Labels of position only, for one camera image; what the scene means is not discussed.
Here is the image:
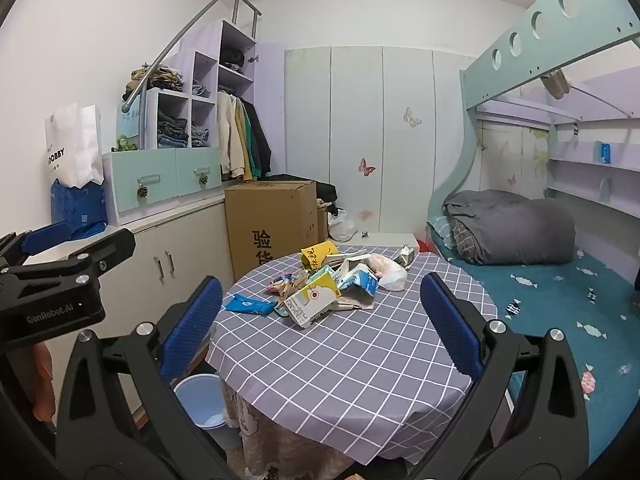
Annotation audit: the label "pale wardrobe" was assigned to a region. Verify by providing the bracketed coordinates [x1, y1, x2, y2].
[285, 45, 473, 236]

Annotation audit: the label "teal bunk bed frame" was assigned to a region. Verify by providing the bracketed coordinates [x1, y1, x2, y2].
[427, 0, 640, 271]

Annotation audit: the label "black folded clothes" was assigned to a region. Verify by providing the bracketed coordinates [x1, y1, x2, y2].
[220, 47, 247, 71]

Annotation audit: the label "person's left forearm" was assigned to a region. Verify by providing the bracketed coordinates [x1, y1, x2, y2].
[27, 342, 57, 423]

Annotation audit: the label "brown hanging pouch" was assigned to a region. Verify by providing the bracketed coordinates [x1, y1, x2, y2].
[542, 69, 571, 101]

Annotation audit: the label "blue bag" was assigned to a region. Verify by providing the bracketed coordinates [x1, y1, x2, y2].
[50, 178, 108, 241]

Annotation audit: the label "white milk carton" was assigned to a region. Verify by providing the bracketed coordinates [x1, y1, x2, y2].
[282, 272, 341, 330]

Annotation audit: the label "blue and white carton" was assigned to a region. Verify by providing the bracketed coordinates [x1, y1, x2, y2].
[335, 262, 381, 311]

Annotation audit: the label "blue wipes packet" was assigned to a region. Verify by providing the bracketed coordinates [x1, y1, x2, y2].
[222, 294, 278, 317]

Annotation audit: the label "black clothing pile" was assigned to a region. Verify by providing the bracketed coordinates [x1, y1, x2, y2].
[260, 175, 338, 208]

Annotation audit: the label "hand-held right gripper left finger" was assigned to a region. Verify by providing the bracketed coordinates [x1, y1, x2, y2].
[54, 275, 236, 480]

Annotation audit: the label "pink patterned table skirt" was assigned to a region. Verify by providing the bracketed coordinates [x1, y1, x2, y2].
[220, 377, 381, 480]

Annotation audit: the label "black hanging coat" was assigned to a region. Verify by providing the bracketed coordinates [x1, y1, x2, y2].
[242, 97, 273, 178]

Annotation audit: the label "blue plastic bin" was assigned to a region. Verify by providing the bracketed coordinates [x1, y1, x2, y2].
[172, 374, 232, 431]

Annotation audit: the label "yellow packaging bag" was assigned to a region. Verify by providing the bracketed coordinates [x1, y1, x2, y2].
[299, 241, 341, 268]

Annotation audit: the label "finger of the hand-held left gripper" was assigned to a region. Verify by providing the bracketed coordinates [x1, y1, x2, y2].
[0, 221, 76, 267]
[59, 228, 137, 274]

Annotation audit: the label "brown wrapper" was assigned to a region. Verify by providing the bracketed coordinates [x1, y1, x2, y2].
[267, 270, 311, 311]

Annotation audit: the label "purple wall shelves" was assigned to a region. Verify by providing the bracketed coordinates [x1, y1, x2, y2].
[475, 67, 640, 221]

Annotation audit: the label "white and red carton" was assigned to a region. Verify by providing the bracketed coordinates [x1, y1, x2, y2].
[325, 255, 371, 276]

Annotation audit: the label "blue checked pillow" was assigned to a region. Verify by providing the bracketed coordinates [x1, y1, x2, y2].
[426, 215, 456, 251]

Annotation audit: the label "white plastic bag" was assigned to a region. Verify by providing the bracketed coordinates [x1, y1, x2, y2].
[327, 209, 358, 242]

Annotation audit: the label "large cardboard box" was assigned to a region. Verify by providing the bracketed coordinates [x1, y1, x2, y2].
[224, 180, 321, 286]

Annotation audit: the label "white low cabinet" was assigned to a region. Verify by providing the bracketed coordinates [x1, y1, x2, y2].
[20, 192, 236, 431]

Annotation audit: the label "teal hanging garment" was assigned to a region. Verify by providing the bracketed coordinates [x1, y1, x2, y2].
[242, 100, 261, 181]

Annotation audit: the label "cream hanging jacket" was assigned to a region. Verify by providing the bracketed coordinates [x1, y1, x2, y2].
[216, 91, 246, 179]

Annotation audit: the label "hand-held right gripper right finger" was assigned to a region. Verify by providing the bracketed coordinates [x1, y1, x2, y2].
[419, 272, 591, 480]

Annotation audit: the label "round table checkered cloth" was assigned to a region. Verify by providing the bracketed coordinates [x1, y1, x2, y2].
[206, 245, 499, 466]

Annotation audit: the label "olive folded clothes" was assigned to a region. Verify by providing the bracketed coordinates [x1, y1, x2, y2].
[131, 62, 185, 92]

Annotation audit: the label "white paper bag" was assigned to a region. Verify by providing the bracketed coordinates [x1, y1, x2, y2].
[44, 103, 105, 187]

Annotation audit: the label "teal patterned bed sheet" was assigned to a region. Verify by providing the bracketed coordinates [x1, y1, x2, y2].
[425, 215, 640, 466]

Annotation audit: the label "mustard hanging garment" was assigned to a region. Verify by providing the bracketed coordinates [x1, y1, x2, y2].
[235, 100, 253, 181]

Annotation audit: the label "grey duvet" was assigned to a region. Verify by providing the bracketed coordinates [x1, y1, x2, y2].
[442, 190, 577, 266]

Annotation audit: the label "metal handrail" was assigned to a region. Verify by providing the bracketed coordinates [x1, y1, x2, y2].
[121, 0, 263, 151]

